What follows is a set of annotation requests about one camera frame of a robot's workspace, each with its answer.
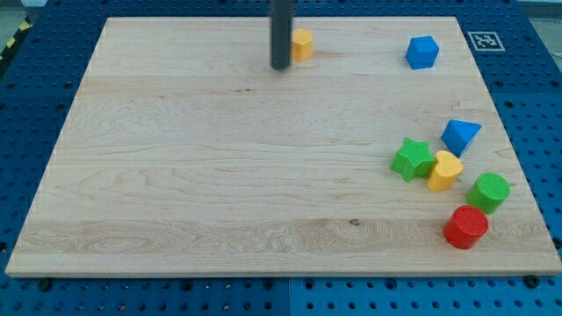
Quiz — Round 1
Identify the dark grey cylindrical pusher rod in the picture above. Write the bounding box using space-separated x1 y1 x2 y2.
270 0 293 70

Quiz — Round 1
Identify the yellow hexagon block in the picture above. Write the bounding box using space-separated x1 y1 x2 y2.
292 28 313 61

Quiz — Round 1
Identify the blue triangle block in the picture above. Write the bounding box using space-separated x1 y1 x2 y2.
441 119 481 157

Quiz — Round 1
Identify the blue cube block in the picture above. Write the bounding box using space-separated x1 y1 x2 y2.
405 36 439 69

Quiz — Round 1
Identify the light wooden board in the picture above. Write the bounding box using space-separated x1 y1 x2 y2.
6 17 561 278

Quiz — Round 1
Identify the green star block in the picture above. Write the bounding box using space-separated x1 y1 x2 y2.
391 137 436 183

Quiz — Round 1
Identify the white fiducial marker tag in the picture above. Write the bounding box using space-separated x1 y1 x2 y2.
467 31 505 52

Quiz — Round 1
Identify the yellow heart block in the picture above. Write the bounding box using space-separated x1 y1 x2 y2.
427 150 464 191

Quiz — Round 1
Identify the black yellow hazard tape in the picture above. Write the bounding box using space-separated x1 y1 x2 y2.
1 16 33 62

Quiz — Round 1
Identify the green cylinder block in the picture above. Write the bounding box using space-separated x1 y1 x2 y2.
465 172 510 215

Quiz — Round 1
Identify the red cylinder block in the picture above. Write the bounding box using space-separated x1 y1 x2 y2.
443 205 489 249

